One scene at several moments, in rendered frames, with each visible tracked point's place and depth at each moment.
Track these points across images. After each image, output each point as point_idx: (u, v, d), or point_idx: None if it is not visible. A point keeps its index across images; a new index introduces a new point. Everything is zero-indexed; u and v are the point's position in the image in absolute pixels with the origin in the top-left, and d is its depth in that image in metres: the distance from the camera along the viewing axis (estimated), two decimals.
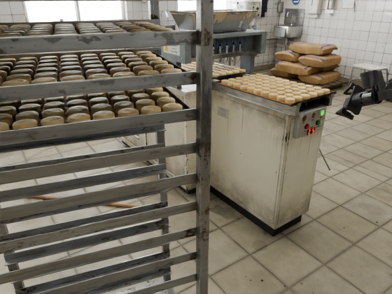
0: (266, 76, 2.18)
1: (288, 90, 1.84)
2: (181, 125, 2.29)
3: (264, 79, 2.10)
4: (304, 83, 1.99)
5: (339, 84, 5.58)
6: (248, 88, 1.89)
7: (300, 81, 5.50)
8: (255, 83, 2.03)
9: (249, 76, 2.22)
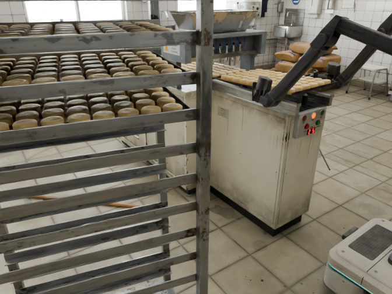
0: (266, 71, 2.16)
1: None
2: (181, 125, 2.29)
3: (264, 73, 2.09)
4: (304, 76, 1.97)
5: None
6: (248, 81, 1.88)
7: None
8: (254, 76, 2.02)
9: (249, 71, 2.21)
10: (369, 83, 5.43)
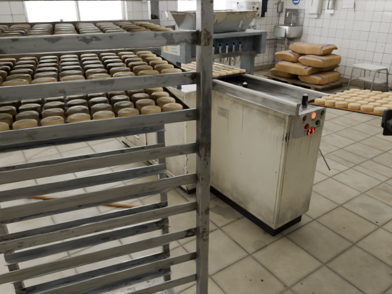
0: (367, 91, 1.67)
1: None
2: (181, 125, 2.29)
3: (370, 95, 1.59)
4: None
5: (339, 84, 5.58)
6: (365, 108, 1.37)
7: (300, 81, 5.50)
8: (362, 100, 1.51)
9: (343, 93, 1.71)
10: (369, 83, 5.43)
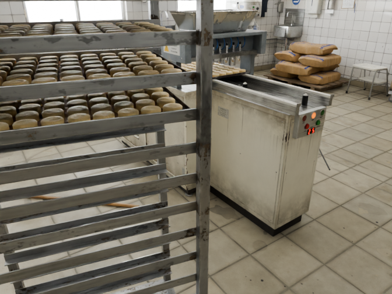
0: None
1: None
2: (181, 125, 2.29)
3: None
4: None
5: (339, 84, 5.58)
6: None
7: (300, 81, 5.50)
8: None
9: None
10: (369, 83, 5.43)
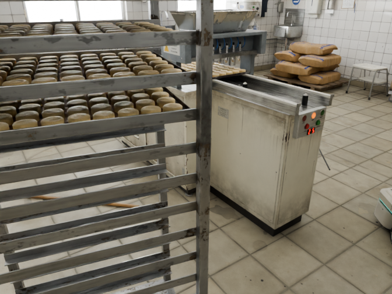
0: None
1: None
2: (181, 125, 2.29)
3: None
4: None
5: (339, 84, 5.58)
6: None
7: (300, 81, 5.50)
8: None
9: None
10: (369, 83, 5.43)
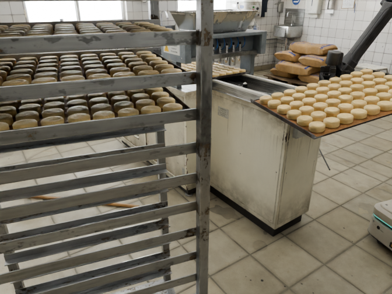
0: (283, 94, 1.32)
1: (383, 86, 1.25)
2: (181, 125, 2.29)
3: (304, 96, 1.28)
4: (335, 77, 1.41)
5: None
6: (378, 109, 1.09)
7: (300, 81, 5.50)
8: (328, 104, 1.19)
9: (270, 106, 1.25)
10: None
